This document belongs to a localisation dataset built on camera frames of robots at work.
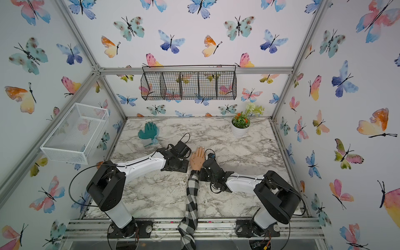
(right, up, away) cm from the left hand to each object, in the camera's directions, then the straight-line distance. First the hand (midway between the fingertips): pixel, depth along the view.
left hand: (185, 166), depth 90 cm
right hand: (+8, -3, -2) cm, 9 cm away
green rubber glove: (-27, +20, +21) cm, 40 cm away
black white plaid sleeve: (+4, -23, -20) cm, 31 cm away
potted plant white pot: (+33, +26, +8) cm, 43 cm away
